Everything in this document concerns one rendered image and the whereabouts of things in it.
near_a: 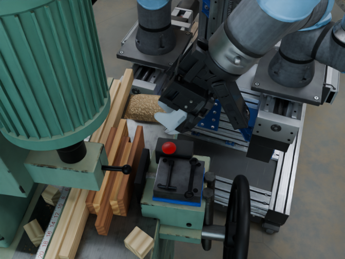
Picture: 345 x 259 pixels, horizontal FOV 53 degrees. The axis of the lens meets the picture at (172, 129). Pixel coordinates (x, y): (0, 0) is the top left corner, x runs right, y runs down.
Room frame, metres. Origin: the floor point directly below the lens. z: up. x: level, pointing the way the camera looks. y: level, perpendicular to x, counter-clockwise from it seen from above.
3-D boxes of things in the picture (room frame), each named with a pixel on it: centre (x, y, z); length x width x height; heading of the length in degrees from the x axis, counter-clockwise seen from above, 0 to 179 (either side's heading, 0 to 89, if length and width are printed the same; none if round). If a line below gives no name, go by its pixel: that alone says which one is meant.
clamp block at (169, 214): (0.39, -0.01, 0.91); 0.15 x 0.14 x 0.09; 171
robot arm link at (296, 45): (0.90, -0.41, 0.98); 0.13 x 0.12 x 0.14; 47
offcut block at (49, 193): (0.43, 0.31, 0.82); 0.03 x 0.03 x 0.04; 65
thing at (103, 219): (0.41, 0.13, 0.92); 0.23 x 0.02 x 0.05; 171
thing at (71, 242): (0.51, 0.17, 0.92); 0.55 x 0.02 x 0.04; 171
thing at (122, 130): (0.45, 0.14, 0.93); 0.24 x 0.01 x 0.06; 171
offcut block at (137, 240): (0.27, 0.07, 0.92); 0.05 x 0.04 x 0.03; 53
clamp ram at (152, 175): (0.40, 0.04, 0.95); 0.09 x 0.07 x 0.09; 171
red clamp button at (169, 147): (0.43, 0.01, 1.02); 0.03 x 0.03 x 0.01
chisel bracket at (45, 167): (0.38, 0.21, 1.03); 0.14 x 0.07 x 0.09; 81
